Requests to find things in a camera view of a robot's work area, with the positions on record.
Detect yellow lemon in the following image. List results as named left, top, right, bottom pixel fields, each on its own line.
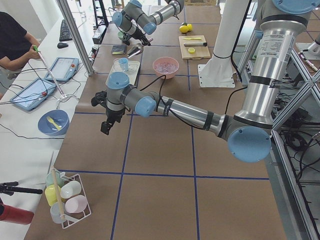
left=179, top=24, right=192, bottom=34
left=187, top=23, right=193, bottom=32

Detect half lemon slice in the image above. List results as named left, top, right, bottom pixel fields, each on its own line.
left=188, top=47, right=196, bottom=54

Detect yellow plastic knife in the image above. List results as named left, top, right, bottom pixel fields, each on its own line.
left=182, top=37, right=202, bottom=41

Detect steel cylinder muddler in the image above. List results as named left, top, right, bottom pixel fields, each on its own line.
left=183, top=42, right=208, bottom=47

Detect green ceramic bowl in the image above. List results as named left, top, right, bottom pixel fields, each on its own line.
left=117, top=31, right=126, bottom=42

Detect black computer mouse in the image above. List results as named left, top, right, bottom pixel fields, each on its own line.
left=57, top=42, right=69, bottom=49

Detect pink bowl of ice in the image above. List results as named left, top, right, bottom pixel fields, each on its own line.
left=152, top=57, right=180, bottom=80

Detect near teach pendant tablet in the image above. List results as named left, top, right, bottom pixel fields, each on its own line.
left=10, top=78, right=57, bottom=112

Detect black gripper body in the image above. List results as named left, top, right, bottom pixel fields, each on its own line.
left=106, top=108, right=125, bottom=123
left=126, top=24, right=145, bottom=40

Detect wooden cutting board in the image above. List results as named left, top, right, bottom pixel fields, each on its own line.
left=178, top=35, right=211, bottom=60

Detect blue plastic cup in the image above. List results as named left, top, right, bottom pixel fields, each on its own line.
left=118, top=57, right=129, bottom=72

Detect black tripod legs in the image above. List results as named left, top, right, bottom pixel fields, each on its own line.
left=0, top=181, right=43, bottom=196

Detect white wire cup rack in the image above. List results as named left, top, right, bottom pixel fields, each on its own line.
left=44, top=168, right=92, bottom=229

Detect red bottle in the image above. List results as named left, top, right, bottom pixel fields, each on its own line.
left=0, top=204, right=34, bottom=225

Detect blue bowl with fork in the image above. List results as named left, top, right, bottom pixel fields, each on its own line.
left=37, top=109, right=70, bottom=137

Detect steel ice scoop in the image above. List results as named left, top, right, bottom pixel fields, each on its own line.
left=127, top=43, right=144, bottom=59

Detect cream bear tray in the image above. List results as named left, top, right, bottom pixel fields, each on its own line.
left=109, top=58, right=141, bottom=85

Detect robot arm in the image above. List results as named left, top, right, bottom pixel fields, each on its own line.
left=98, top=0, right=320, bottom=163
left=112, top=0, right=184, bottom=46

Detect person in black shirt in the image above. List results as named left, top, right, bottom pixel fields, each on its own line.
left=0, top=12, right=40, bottom=71

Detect far teach pendant tablet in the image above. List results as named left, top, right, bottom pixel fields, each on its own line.
left=50, top=57, right=80, bottom=83

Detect teach pendant tablet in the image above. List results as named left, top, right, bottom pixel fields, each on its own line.
left=10, top=78, right=57, bottom=112
left=50, top=57, right=80, bottom=83

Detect aluminium frame post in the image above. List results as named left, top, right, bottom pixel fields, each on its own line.
left=57, top=0, right=95, bottom=76

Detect black keyboard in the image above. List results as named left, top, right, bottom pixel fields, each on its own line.
left=59, top=19, right=73, bottom=42

